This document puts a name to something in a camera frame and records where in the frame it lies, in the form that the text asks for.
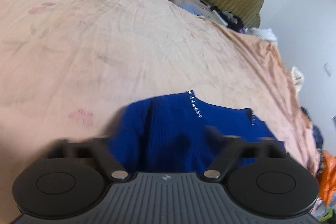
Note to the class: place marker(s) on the blue knit sweater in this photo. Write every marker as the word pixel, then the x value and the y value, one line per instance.
pixel 179 133

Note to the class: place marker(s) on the white crumpled quilt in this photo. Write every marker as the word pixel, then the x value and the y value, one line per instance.
pixel 268 35

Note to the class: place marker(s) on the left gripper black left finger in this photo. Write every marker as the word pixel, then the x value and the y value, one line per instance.
pixel 68 179

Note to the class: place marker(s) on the orange plastic bag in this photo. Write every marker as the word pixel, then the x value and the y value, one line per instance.
pixel 326 178

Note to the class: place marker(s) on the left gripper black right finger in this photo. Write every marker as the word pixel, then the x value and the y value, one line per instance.
pixel 260 176

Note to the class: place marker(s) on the pink floral bed sheet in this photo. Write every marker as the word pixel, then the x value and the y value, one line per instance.
pixel 69 66

